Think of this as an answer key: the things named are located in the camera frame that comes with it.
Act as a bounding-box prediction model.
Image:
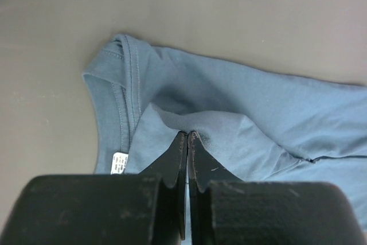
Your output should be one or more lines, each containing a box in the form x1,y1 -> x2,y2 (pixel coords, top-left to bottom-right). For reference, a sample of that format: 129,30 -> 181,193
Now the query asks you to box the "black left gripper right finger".
188,132 -> 366,244

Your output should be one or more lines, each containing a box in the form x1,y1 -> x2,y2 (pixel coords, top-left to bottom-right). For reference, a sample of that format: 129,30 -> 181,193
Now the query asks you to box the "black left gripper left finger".
1,132 -> 187,244

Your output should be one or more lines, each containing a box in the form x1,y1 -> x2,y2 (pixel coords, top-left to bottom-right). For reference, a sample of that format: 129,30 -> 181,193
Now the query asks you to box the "blue-grey t-shirt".
83,34 -> 366,228

